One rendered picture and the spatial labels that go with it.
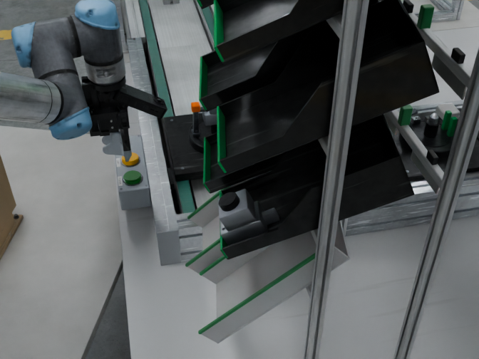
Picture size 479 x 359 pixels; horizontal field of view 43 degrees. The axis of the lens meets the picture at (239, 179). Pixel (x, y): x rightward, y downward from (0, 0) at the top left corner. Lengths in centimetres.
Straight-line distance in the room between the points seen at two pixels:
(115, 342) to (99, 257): 95
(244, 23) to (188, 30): 138
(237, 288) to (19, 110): 46
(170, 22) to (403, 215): 114
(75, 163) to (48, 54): 56
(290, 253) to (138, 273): 43
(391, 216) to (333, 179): 67
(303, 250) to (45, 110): 48
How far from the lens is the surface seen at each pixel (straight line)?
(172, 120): 156
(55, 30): 117
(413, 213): 144
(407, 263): 138
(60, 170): 164
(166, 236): 128
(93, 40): 117
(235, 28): 75
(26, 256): 143
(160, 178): 141
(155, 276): 132
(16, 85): 102
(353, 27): 65
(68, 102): 110
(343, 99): 69
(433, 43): 86
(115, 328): 234
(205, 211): 119
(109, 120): 127
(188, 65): 192
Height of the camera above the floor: 184
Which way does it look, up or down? 40 degrees down
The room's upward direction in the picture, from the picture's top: straight up
